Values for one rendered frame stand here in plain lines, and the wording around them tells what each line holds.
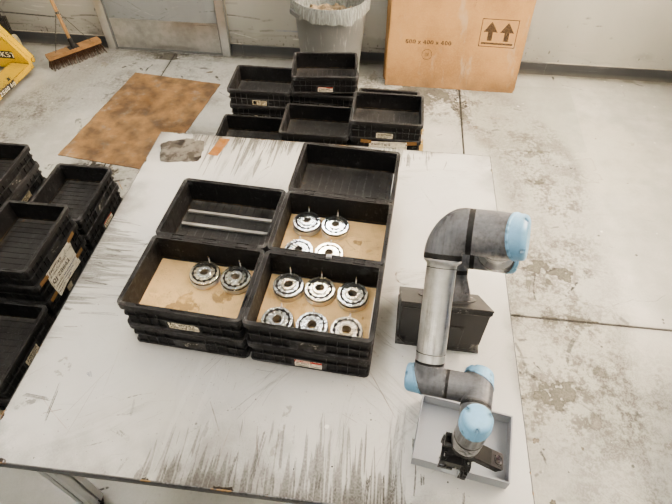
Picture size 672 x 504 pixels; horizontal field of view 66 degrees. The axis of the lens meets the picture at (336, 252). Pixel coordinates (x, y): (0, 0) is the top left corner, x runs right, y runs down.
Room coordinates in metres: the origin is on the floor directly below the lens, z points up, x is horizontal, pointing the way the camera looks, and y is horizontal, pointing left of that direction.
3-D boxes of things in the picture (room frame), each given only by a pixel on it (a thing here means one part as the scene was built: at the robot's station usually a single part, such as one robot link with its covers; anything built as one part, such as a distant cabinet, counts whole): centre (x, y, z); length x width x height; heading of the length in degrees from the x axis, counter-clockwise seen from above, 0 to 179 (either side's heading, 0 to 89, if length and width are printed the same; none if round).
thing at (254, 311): (0.96, 0.06, 0.87); 0.40 x 0.30 x 0.11; 80
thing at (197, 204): (1.33, 0.41, 0.87); 0.40 x 0.30 x 0.11; 80
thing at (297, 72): (2.94, 0.07, 0.37); 0.42 x 0.34 x 0.46; 84
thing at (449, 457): (0.50, -0.32, 0.87); 0.09 x 0.08 x 0.12; 75
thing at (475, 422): (0.50, -0.33, 1.03); 0.09 x 0.08 x 0.11; 164
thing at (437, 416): (0.58, -0.38, 0.73); 0.27 x 0.20 x 0.05; 75
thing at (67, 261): (1.49, 1.24, 0.41); 0.31 x 0.02 x 0.16; 174
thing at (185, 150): (1.97, 0.74, 0.71); 0.22 x 0.19 x 0.01; 84
